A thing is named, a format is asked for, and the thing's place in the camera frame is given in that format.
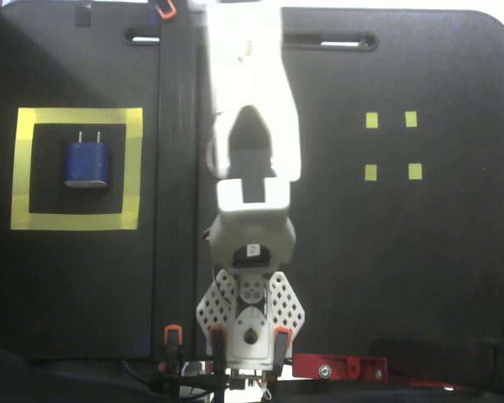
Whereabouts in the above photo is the blue and white charger block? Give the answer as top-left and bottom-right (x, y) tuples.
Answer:
(63, 131), (113, 189)

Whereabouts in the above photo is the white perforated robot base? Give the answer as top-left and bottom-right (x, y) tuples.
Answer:
(196, 270), (307, 369)

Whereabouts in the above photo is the black flat strip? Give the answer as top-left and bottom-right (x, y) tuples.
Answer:
(153, 8), (201, 362)

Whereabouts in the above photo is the orange and black spring clamp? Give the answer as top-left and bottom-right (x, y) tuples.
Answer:
(207, 326), (228, 373)
(162, 324), (184, 375)
(150, 0), (177, 21)
(274, 326), (293, 373)

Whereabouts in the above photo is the blue tape piece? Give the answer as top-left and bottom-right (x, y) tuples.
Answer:
(134, 330), (153, 358)

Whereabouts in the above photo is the yellow tape square outline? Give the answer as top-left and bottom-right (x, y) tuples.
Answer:
(10, 107), (144, 231)

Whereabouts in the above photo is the red metal corner bracket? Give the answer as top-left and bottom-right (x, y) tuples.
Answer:
(292, 353), (390, 384)

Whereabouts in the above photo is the black power cable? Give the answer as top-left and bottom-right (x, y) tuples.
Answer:
(120, 359), (219, 400)

